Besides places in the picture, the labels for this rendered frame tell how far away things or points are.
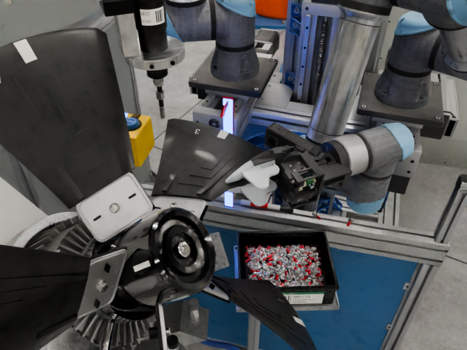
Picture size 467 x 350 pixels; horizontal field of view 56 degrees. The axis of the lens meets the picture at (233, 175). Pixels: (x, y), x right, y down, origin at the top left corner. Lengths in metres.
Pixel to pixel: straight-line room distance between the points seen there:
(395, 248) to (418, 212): 1.36
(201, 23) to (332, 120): 0.52
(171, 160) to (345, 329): 0.94
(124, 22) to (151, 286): 0.31
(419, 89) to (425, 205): 1.39
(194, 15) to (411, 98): 0.62
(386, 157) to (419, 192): 1.83
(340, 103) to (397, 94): 0.40
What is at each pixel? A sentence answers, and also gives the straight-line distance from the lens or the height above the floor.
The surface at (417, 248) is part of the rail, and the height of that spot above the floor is 0.83.
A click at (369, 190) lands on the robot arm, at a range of 0.90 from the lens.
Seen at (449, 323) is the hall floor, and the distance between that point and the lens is 2.15.
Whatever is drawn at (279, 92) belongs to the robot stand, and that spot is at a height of 0.95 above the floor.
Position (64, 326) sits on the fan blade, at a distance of 0.58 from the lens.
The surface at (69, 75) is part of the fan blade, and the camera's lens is 0.66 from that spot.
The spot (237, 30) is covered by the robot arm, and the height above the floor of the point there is 1.19.
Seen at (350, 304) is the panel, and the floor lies 0.52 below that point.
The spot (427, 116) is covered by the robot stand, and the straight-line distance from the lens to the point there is 1.28.
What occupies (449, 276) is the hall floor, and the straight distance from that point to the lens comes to 2.31.
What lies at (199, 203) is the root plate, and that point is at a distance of 0.70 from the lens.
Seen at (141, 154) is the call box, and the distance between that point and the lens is 1.10.
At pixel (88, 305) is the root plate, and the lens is 0.60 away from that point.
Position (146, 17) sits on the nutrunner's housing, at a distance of 0.51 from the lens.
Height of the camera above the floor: 1.68
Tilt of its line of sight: 41 degrees down
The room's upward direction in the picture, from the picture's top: straight up
